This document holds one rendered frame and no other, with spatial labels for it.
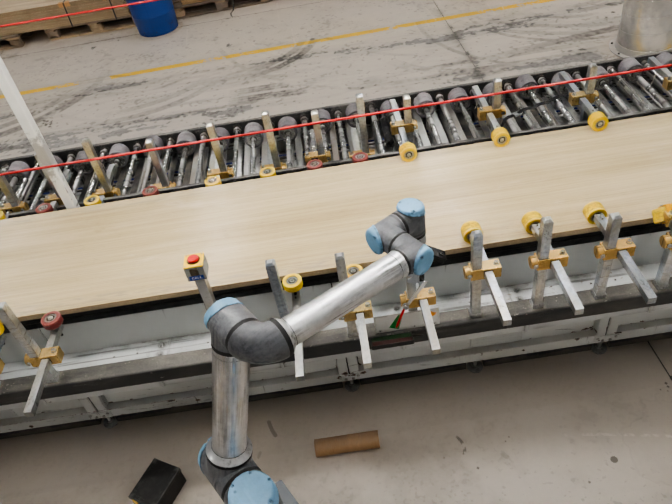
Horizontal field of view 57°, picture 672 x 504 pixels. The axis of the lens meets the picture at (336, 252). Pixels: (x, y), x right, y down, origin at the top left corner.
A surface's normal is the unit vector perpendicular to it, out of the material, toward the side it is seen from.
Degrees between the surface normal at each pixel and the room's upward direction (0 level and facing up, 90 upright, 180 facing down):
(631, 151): 0
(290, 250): 0
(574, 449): 0
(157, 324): 90
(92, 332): 90
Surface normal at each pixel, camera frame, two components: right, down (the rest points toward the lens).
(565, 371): -0.13, -0.73
